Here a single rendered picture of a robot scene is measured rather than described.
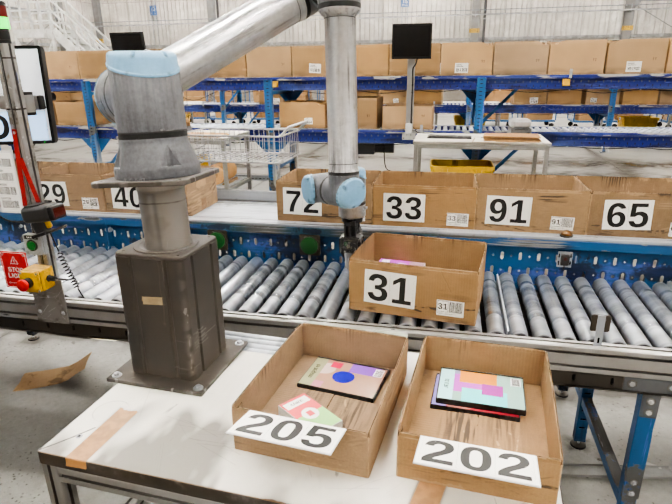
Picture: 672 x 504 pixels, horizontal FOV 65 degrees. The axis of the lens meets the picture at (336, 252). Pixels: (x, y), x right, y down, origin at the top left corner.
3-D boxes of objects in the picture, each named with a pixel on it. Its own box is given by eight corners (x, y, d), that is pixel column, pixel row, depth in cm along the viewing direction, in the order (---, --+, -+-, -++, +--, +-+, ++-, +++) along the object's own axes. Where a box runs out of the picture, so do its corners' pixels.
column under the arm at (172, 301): (201, 397, 123) (187, 264, 113) (106, 381, 130) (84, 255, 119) (248, 344, 147) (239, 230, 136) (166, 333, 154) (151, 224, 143)
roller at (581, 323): (583, 356, 148) (586, 340, 147) (552, 285, 196) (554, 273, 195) (602, 358, 147) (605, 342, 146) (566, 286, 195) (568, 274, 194)
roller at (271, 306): (270, 325, 167) (256, 328, 168) (312, 268, 215) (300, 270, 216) (265, 311, 165) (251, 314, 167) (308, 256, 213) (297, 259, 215)
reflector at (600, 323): (586, 350, 146) (592, 315, 143) (585, 349, 147) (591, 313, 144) (606, 352, 145) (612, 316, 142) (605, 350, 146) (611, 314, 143)
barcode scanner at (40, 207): (59, 237, 161) (48, 204, 158) (27, 240, 164) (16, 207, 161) (74, 231, 167) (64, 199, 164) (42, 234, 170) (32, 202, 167)
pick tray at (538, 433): (394, 476, 99) (395, 432, 96) (422, 370, 134) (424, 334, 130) (557, 509, 91) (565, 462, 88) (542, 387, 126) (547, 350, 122)
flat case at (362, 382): (373, 404, 119) (373, 399, 119) (296, 388, 126) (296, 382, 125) (389, 374, 131) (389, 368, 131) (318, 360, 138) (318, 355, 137)
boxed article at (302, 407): (316, 449, 105) (315, 434, 104) (278, 419, 115) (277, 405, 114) (342, 434, 110) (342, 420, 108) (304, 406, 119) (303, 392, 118)
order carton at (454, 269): (347, 309, 168) (347, 258, 162) (372, 276, 194) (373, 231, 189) (475, 326, 155) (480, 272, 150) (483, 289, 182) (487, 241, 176)
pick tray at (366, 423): (232, 449, 107) (228, 406, 103) (302, 355, 141) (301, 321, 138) (369, 479, 98) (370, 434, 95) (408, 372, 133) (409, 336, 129)
